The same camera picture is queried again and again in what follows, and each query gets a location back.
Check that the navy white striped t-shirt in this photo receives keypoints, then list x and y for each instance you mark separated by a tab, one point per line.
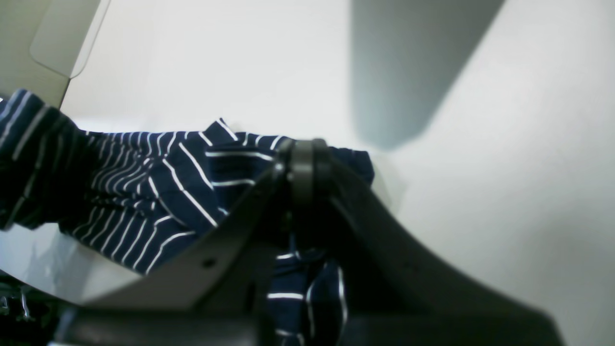
142	199

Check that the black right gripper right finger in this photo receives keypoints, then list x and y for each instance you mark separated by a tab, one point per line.
396	291

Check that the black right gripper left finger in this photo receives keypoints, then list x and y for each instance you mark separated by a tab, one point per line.
214	294

